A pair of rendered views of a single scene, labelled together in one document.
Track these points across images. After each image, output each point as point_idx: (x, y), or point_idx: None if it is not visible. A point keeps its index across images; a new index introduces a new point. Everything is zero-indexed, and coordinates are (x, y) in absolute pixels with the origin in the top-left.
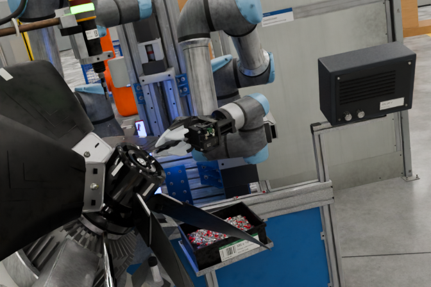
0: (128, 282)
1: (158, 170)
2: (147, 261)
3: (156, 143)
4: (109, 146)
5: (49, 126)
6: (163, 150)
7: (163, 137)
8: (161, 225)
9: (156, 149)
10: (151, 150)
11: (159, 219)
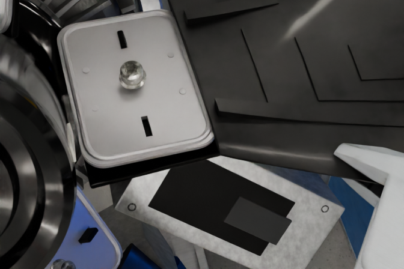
0: (103, 196)
1: (1, 266)
2: (128, 234)
3: (348, 146)
4: (5, 6)
5: None
6: (360, 185)
7: (385, 173)
8: (214, 245)
9: (293, 168)
10: (256, 153)
11: (239, 230)
